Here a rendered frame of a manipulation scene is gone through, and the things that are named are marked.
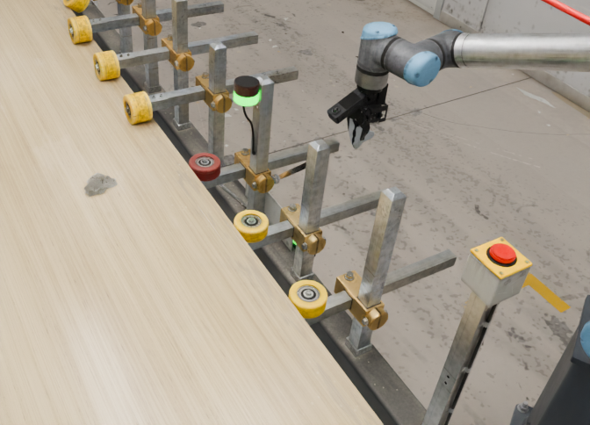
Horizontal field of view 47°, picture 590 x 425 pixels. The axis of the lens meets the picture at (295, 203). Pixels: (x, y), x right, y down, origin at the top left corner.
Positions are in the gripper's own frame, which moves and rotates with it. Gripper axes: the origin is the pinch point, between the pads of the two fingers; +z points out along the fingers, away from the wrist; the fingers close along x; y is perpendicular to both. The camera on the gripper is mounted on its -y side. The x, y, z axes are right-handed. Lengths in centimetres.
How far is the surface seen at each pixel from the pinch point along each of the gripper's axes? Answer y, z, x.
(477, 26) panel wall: 226, 72, 163
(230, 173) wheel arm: -40.9, -3.5, -1.5
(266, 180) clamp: -33.9, -3.7, -8.2
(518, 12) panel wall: 227, 51, 135
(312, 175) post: -36, -21, -30
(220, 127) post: -33.5, -3.1, 19.3
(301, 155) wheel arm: -19.0, -2.7, -1.5
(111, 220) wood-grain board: -76, -8, -11
